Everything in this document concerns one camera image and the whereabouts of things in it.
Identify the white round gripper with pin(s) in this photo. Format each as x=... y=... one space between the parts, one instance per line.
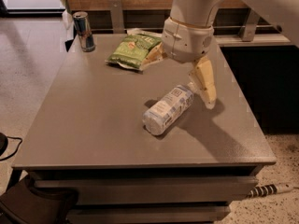
x=186 y=41

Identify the clear plastic water bottle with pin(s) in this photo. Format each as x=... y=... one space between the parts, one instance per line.
x=166 y=111

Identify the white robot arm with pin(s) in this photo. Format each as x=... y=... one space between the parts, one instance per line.
x=283 y=15

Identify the green chip bag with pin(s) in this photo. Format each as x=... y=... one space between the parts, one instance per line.
x=131 y=51

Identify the silver blue drink can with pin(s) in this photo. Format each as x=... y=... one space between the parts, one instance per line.
x=84 y=31

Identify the grey drawer cabinet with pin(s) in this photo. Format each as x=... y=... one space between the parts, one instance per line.
x=135 y=149

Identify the black round floor object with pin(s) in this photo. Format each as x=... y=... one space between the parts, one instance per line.
x=3 y=143

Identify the right metal wall bracket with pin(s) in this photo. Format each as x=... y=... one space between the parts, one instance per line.
x=248 y=30

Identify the metal wall bracket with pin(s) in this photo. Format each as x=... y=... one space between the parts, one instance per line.
x=116 y=14
x=248 y=30

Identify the left metal wall bracket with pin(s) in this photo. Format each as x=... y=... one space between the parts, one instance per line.
x=116 y=14

